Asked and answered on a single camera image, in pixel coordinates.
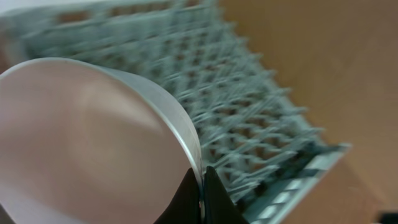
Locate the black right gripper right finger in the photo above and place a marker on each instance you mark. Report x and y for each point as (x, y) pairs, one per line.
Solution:
(219, 208)

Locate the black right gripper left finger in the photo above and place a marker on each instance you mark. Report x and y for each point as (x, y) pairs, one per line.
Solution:
(184, 207)

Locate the white lilac bowl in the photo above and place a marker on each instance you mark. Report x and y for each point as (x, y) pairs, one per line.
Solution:
(88, 144)

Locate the grey dishwasher rack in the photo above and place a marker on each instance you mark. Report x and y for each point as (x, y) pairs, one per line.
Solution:
(265, 153)

